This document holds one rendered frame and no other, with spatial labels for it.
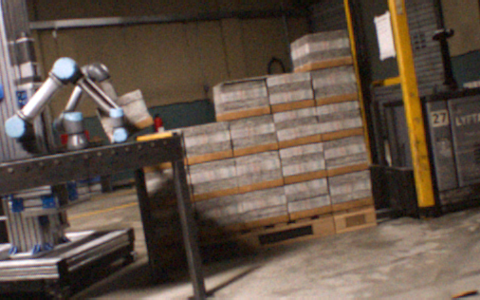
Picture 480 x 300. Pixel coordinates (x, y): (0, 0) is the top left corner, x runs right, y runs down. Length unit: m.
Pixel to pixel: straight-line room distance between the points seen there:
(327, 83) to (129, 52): 7.37
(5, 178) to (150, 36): 8.71
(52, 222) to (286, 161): 1.50
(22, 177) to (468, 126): 2.78
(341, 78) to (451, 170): 0.93
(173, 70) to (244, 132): 7.56
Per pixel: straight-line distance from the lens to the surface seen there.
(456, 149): 4.05
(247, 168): 3.66
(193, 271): 2.89
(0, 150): 3.88
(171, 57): 11.19
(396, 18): 3.86
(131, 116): 3.63
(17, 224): 3.88
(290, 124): 3.74
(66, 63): 3.34
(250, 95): 3.68
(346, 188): 3.87
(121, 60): 10.78
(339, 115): 3.84
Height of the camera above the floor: 0.82
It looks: 3 degrees down
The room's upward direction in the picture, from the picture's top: 9 degrees counter-clockwise
